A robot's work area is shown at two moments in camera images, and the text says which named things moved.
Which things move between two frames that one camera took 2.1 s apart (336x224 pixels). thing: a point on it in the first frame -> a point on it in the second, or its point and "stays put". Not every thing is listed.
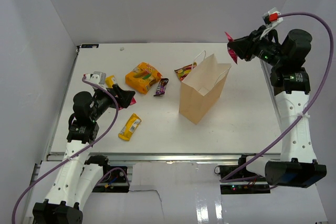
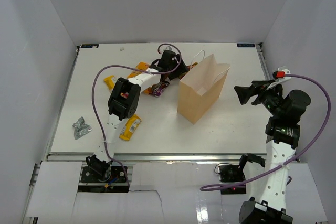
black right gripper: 247,46 -> 259,87
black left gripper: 124,96 -> 180,70
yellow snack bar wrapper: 129,127 stays put
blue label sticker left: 89,45 stays put
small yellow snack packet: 109,81 stays put
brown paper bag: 201,89 stays put
